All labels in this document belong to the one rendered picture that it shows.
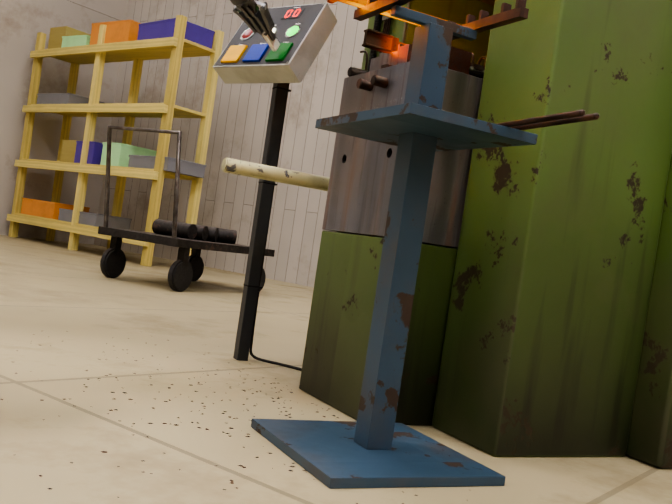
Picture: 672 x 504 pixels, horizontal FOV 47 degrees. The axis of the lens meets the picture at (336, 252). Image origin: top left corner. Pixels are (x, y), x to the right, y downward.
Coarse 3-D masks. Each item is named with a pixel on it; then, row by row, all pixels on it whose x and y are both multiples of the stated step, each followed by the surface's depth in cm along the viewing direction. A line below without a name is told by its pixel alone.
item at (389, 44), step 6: (366, 30) 209; (372, 30) 208; (366, 36) 208; (372, 36) 209; (378, 36) 210; (384, 36) 211; (390, 36) 211; (366, 42) 209; (372, 42) 209; (378, 42) 210; (384, 42) 211; (390, 42) 212; (396, 42) 211; (372, 48) 211; (378, 48) 210; (384, 48) 211; (390, 48) 212; (396, 48) 211
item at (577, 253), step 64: (512, 0) 193; (576, 0) 179; (640, 0) 189; (512, 64) 190; (576, 64) 181; (640, 64) 190; (576, 128) 182; (640, 128) 192; (512, 192) 184; (576, 192) 184; (640, 192) 194; (512, 256) 181; (576, 256) 185; (640, 256) 195; (448, 320) 200; (512, 320) 179; (576, 320) 187; (640, 320) 197; (448, 384) 196; (512, 384) 179; (576, 384) 189; (512, 448) 181; (576, 448) 190
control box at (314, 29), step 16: (272, 16) 260; (304, 16) 251; (320, 16) 248; (240, 32) 264; (304, 32) 245; (320, 32) 249; (304, 48) 244; (320, 48) 250; (224, 64) 256; (240, 64) 252; (256, 64) 247; (272, 64) 243; (288, 64) 239; (304, 64) 244; (224, 80) 263; (240, 80) 258; (256, 80) 254; (272, 80) 250; (288, 80) 246
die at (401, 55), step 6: (402, 48) 210; (408, 48) 207; (384, 54) 218; (390, 54) 215; (396, 54) 212; (402, 54) 209; (408, 54) 207; (372, 60) 224; (378, 60) 220; (384, 60) 217; (390, 60) 214; (396, 60) 212; (402, 60) 209; (372, 66) 223; (378, 66) 220; (474, 66) 217; (480, 66) 218
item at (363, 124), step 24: (336, 120) 166; (360, 120) 156; (384, 120) 151; (408, 120) 147; (432, 120) 144; (456, 120) 144; (480, 120) 147; (456, 144) 169; (480, 144) 164; (504, 144) 159; (528, 144) 155
